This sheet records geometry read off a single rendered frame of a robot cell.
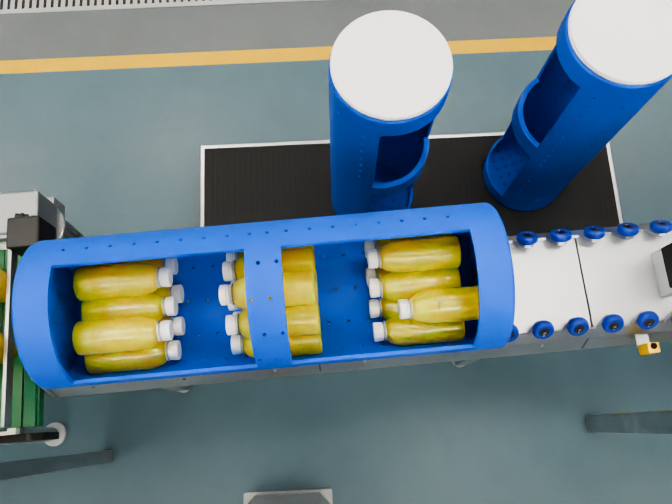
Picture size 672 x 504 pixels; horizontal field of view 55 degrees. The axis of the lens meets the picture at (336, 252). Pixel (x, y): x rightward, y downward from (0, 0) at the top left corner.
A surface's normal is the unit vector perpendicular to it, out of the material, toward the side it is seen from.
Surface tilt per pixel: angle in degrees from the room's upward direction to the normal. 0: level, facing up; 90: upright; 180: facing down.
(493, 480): 0
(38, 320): 16
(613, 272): 0
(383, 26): 0
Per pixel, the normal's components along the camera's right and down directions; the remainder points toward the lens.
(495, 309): 0.05, 0.36
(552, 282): 0.00, -0.25
